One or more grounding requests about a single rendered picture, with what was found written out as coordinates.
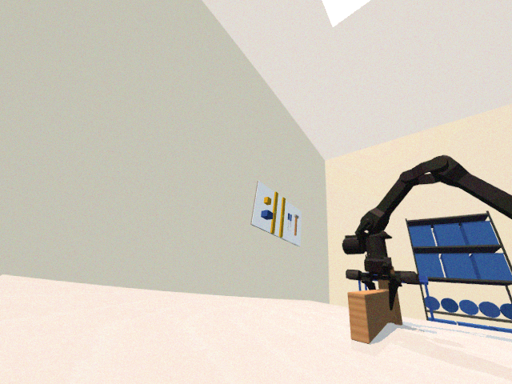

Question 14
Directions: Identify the light wooden board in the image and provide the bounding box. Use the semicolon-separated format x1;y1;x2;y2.
347;289;395;344

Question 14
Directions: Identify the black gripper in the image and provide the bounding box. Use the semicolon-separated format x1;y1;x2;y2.
346;251;420;310

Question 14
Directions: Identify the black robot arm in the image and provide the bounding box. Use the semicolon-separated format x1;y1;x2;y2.
342;155;512;274

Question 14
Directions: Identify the wooden post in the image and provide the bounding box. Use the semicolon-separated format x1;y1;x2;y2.
378;267;403;326

